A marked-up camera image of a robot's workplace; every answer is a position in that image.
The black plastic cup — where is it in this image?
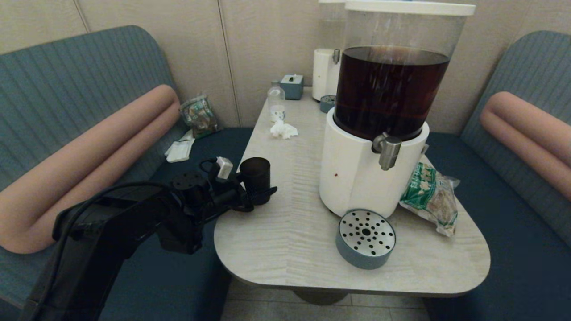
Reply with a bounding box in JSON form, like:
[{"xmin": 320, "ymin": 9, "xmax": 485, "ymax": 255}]
[{"xmin": 240, "ymin": 157, "xmax": 271, "ymax": 206}]

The metal dispenser tap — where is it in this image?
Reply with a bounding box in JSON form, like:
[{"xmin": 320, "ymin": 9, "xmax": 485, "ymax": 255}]
[{"xmin": 372, "ymin": 132, "xmax": 402, "ymax": 171}]

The white napkin packet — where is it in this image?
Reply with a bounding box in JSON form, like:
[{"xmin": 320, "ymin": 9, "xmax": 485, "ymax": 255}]
[{"xmin": 165, "ymin": 130, "xmax": 196, "ymax": 163}]

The crumpled white tissue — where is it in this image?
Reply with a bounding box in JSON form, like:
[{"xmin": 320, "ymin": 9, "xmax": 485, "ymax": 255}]
[{"xmin": 270, "ymin": 119, "xmax": 298, "ymax": 140}]

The dark printed snack bag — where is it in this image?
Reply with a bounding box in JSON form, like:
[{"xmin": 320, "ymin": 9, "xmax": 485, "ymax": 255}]
[{"xmin": 179, "ymin": 95, "xmax": 221, "ymax": 138}]

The clear plastic bottle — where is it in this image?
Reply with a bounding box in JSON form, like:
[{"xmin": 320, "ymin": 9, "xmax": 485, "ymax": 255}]
[{"xmin": 268, "ymin": 80, "xmax": 286, "ymax": 122}]

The large dark tea dispenser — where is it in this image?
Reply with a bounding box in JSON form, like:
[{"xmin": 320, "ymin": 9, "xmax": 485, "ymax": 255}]
[{"xmin": 319, "ymin": 1, "xmax": 476, "ymax": 218}]

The blue tissue box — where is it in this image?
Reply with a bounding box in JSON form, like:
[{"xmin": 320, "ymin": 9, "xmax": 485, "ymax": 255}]
[{"xmin": 281, "ymin": 74, "xmax": 305, "ymax": 100}]

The round blue perforated drip tray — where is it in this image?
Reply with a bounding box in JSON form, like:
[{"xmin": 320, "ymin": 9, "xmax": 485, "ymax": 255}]
[{"xmin": 335, "ymin": 209, "xmax": 397, "ymax": 269}]

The clear liquid dispenser white base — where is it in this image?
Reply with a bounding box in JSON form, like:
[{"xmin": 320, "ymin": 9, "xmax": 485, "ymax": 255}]
[{"xmin": 312, "ymin": 0, "xmax": 347, "ymax": 102}]

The green white snack bag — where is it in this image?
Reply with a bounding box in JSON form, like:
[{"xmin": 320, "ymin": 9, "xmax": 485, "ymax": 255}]
[{"xmin": 399, "ymin": 161, "xmax": 460, "ymax": 237}]

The blue upholstered bench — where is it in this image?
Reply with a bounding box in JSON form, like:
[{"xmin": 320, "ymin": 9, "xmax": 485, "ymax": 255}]
[
  {"xmin": 0, "ymin": 25, "xmax": 255, "ymax": 321},
  {"xmin": 422, "ymin": 30, "xmax": 571, "ymax": 321}
]

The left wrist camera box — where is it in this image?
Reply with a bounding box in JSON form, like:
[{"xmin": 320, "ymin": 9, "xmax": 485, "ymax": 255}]
[{"xmin": 215, "ymin": 157, "xmax": 234, "ymax": 180}]

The table pedestal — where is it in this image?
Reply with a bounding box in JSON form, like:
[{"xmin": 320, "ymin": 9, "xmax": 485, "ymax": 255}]
[{"xmin": 291, "ymin": 290, "xmax": 352, "ymax": 306}]

